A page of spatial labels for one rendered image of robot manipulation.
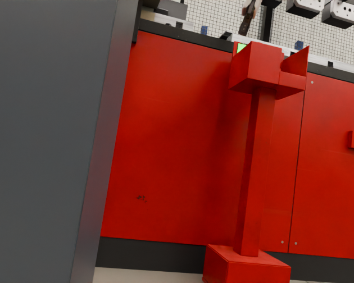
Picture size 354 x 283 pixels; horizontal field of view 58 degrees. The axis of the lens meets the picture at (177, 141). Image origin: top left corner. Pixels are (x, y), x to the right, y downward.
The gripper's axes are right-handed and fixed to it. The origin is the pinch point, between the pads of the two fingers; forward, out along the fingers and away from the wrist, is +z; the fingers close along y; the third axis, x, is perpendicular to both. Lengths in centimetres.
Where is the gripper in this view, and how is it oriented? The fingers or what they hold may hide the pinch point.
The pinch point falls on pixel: (244, 29)
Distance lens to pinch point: 125.8
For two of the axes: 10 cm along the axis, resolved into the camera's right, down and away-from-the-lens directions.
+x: 9.3, 3.5, -1.4
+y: -1.8, 0.9, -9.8
